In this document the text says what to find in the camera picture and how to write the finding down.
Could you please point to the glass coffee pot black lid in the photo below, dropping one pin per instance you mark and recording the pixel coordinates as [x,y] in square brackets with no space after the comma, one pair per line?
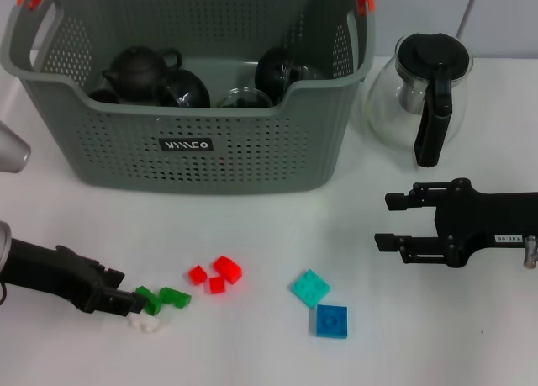
[433,54]

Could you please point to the green toy brick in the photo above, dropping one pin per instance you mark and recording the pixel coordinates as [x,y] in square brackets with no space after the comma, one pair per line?
[174,297]
[150,302]

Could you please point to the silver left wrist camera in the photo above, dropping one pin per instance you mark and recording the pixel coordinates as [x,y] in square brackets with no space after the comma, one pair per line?
[12,150]

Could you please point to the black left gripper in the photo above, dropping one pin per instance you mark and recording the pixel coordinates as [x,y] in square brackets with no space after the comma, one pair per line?
[54,272]

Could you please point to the glass teacup black holder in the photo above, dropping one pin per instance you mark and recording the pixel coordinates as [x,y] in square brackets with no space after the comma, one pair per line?
[185,89]
[273,72]
[244,100]

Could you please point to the wide red toy brick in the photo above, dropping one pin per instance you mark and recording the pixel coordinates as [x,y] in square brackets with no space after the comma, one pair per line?
[227,269]

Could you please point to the teal square toy brick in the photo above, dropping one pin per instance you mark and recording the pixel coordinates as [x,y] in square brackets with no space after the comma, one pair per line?
[310,288]

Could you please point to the black clay teapot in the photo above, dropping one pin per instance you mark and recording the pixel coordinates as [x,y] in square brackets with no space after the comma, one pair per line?
[134,75]

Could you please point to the blue square toy brick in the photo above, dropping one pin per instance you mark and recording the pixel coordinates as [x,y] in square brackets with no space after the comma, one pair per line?
[332,320]

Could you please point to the grey perforated plastic storage bin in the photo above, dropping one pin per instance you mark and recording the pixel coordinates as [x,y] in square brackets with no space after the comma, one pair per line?
[252,150]

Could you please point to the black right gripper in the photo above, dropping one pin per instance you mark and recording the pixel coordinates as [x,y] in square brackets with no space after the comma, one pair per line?
[483,220]

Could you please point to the small red toy brick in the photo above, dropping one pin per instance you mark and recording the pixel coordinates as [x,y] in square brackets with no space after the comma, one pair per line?
[217,285]
[197,274]

